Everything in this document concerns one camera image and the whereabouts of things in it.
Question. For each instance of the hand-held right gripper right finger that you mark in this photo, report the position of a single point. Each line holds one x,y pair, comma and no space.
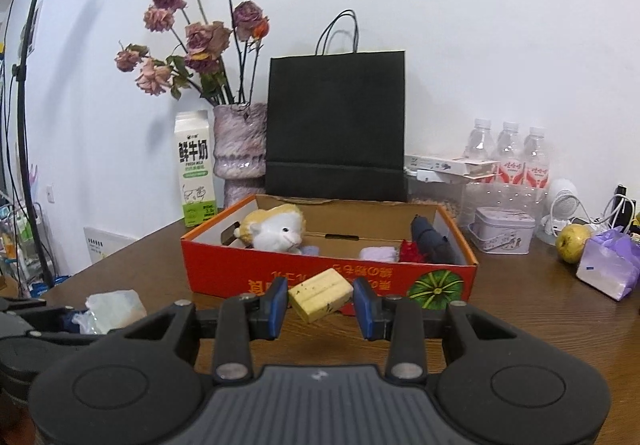
365,312

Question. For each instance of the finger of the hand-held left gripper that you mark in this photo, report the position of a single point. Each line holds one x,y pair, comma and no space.
70,322

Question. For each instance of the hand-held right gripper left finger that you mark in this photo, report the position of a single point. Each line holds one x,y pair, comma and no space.
274,310

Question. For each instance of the clear plastic item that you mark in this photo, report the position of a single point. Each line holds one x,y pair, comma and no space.
112,310

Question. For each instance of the yellow rectangular block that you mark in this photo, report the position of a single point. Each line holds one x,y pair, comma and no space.
320,295

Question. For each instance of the lavender towel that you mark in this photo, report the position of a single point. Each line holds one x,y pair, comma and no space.
377,253

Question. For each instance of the red cardboard box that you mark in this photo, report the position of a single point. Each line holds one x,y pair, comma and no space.
225,270

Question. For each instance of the red rose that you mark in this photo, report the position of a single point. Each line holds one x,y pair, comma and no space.
411,252

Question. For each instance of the white yellow plush sheep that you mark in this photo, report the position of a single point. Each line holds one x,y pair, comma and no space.
275,232

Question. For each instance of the navy blue pouch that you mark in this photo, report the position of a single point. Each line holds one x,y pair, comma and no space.
432,240

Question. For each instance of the clear plastic food container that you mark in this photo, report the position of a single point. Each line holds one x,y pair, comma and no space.
435,197

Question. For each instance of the grey tin box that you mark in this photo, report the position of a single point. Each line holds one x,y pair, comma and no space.
500,232

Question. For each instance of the white green milk carton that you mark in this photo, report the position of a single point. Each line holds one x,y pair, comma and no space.
195,170

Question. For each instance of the pink purple vase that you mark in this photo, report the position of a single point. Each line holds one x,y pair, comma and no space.
240,150

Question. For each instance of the white flat box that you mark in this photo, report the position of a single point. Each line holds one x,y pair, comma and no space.
440,162

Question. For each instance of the black paper bag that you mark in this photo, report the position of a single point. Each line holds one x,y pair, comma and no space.
335,125

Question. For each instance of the black light stand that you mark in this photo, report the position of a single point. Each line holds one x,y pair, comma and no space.
22,125

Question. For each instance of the small white fan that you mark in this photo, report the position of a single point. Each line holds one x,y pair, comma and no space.
562,200

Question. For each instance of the purple tissue pack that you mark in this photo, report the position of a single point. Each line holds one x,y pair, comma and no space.
607,267

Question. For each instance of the dried pink roses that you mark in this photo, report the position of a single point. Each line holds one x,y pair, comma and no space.
205,40

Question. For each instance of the small black device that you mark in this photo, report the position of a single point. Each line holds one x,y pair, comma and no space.
621,192

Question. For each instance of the wall poster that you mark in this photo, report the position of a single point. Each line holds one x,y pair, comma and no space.
31,32

